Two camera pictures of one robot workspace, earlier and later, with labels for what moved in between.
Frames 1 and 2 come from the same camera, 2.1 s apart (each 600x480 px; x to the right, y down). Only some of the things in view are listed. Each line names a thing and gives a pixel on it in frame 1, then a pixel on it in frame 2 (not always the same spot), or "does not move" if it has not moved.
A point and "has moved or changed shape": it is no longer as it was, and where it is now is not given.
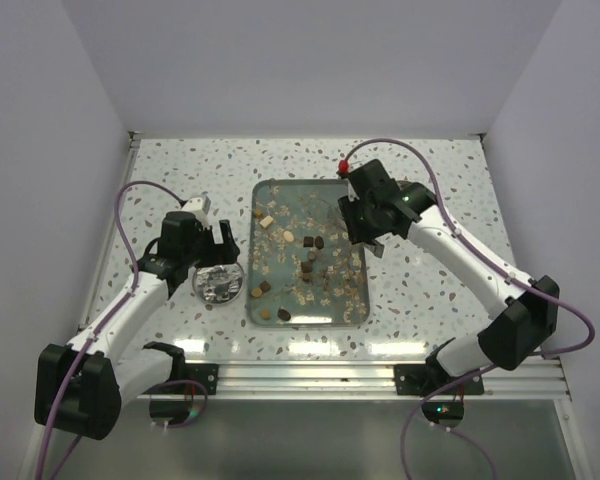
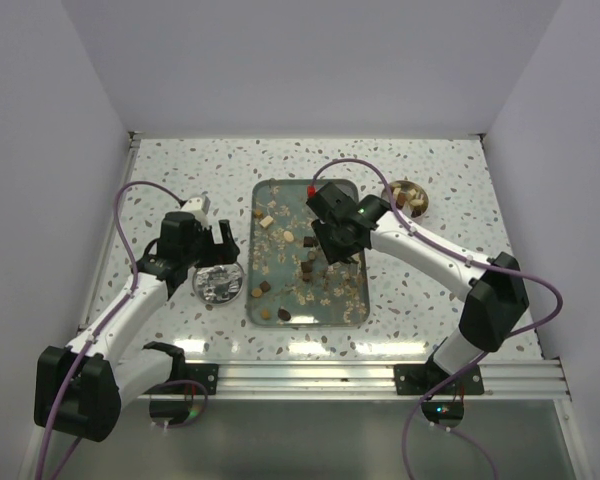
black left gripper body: (207, 253) does not move
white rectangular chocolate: (266, 221) does not move
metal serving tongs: (374, 247) has moved or changed shape
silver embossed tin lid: (217, 284) does not move
